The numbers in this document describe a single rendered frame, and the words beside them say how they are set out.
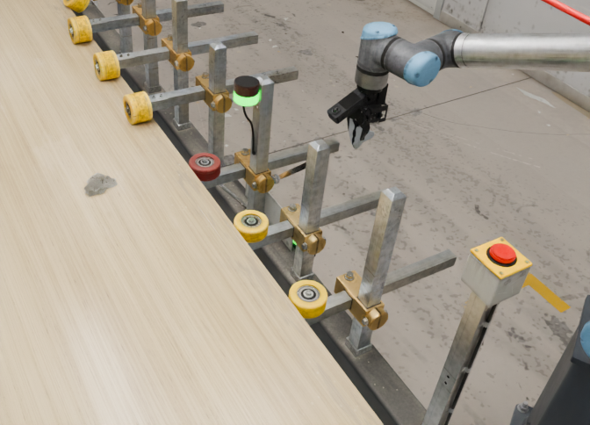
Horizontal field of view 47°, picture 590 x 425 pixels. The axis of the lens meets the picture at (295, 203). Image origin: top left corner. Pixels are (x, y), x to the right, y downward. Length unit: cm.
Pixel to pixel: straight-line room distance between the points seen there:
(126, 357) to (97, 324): 10
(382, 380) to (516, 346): 121
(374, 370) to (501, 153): 228
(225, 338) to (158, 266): 24
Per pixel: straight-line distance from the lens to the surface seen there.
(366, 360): 157
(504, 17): 460
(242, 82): 159
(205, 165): 171
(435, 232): 304
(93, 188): 165
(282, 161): 183
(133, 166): 172
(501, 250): 110
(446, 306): 273
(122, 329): 134
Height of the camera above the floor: 193
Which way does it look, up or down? 39 degrees down
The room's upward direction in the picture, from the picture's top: 7 degrees clockwise
